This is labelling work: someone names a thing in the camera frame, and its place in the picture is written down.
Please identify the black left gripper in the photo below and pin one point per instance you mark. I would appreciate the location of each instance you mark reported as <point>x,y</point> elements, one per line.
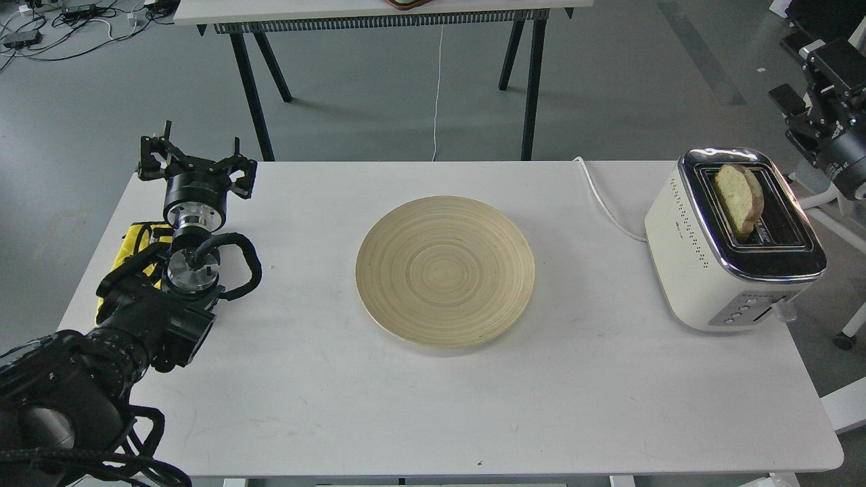
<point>195,180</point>

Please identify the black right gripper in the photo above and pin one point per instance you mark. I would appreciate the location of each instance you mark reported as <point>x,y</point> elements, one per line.
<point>834,141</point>

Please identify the slice of bread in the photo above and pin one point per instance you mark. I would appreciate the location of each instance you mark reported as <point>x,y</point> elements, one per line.
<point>742,197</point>

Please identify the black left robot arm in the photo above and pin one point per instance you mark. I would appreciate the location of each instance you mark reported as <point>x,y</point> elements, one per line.
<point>66,398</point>

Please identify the white chrome toaster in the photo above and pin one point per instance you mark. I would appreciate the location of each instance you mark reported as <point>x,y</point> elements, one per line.
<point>711,281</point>

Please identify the background white table black legs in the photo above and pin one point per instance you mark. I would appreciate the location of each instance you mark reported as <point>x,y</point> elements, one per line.
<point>239,19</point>

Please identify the round wooden plate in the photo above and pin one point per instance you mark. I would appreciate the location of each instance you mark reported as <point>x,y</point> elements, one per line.
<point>445,271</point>

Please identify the brown object on background table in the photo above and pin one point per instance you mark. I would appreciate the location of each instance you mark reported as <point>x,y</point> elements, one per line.
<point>406,4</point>

